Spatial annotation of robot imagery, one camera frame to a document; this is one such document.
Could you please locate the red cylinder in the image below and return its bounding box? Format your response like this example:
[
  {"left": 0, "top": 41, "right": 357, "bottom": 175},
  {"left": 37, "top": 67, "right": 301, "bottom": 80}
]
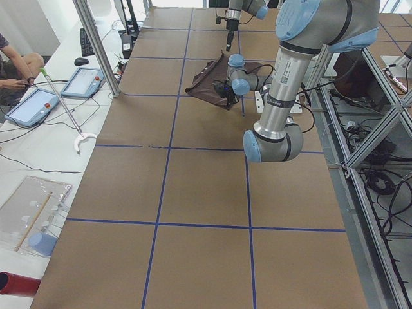
[{"left": 1, "top": 272, "right": 41, "bottom": 297}]

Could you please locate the reacher grabber stick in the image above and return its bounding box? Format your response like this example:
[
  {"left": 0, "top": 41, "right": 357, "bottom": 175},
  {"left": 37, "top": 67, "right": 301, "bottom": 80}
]
[{"left": 40, "top": 68, "right": 97, "bottom": 155}]

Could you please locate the clear plastic bag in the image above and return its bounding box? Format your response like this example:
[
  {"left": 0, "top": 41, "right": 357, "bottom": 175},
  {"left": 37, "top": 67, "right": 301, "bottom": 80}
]
[{"left": 1, "top": 176, "right": 72, "bottom": 257}]

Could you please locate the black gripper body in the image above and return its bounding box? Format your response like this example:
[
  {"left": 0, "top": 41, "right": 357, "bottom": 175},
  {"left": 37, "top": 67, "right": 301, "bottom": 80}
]
[
  {"left": 226, "top": 18, "right": 238, "bottom": 42},
  {"left": 226, "top": 91, "right": 239, "bottom": 106}
]

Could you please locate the far teach pendant tablet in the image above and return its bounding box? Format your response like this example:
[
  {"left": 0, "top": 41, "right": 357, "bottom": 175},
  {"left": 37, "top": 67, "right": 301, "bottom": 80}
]
[{"left": 61, "top": 67, "right": 104, "bottom": 98}]

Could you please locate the aluminium frame post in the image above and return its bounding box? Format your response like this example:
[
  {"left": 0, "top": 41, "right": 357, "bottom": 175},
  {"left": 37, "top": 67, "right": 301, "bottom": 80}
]
[{"left": 73, "top": 0, "right": 120, "bottom": 98}]

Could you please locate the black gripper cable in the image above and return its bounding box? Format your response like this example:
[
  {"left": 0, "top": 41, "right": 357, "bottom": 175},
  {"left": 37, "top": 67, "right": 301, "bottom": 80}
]
[{"left": 247, "top": 63, "right": 332, "bottom": 133}]

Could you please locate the light blue cup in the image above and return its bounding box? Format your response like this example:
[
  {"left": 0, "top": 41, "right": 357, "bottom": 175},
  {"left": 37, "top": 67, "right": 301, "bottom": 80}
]
[{"left": 28, "top": 232, "right": 57, "bottom": 257}]

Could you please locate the black box with label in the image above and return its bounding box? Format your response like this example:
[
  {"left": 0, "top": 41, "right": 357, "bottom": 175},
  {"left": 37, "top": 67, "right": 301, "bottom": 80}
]
[{"left": 121, "top": 33, "right": 134, "bottom": 59}]

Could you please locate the black computer mouse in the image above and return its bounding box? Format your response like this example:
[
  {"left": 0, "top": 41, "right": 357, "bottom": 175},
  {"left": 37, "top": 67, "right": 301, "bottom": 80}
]
[{"left": 74, "top": 57, "right": 89, "bottom": 66}]

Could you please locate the seated person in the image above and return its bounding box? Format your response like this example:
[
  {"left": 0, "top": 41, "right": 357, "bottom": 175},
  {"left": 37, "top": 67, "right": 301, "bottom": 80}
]
[{"left": 1, "top": 35, "right": 44, "bottom": 106}]

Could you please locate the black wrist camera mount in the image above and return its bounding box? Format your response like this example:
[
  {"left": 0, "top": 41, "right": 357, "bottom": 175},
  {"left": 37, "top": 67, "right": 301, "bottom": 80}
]
[{"left": 212, "top": 80, "right": 232, "bottom": 98}]

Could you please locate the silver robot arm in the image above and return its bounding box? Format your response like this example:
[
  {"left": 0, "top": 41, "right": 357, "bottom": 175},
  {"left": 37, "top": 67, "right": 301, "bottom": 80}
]
[
  {"left": 227, "top": 1, "right": 380, "bottom": 162},
  {"left": 225, "top": 0, "right": 269, "bottom": 52}
]

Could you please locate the white pedestal column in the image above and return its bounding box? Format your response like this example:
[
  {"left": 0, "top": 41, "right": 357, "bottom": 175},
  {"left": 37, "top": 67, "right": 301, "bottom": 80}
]
[{"left": 254, "top": 77, "right": 303, "bottom": 114}]

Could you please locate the brown t-shirt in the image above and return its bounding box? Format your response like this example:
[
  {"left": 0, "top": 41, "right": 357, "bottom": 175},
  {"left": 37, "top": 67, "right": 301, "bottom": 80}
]
[{"left": 185, "top": 53, "right": 271, "bottom": 110}]

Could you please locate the black keyboard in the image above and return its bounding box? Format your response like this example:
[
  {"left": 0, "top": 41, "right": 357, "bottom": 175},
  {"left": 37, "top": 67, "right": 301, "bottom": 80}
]
[{"left": 79, "top": 28, "right": 95, "bottom": 57}]

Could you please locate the near teach pendant tablet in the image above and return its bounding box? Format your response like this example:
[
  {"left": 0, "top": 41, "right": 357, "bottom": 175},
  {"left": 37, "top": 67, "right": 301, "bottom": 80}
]
[{"left": 5, "top": 88, "right": 59, "bottom": 127}]

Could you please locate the teach pendant tablet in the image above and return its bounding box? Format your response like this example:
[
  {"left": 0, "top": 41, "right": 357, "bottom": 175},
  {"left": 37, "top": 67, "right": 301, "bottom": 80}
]
[
  {"left": 61, "top": 67, "right": 104, "bottom": 98},
  {"left": 5, "top": 88, "right": 59, "bottom": 127}
]

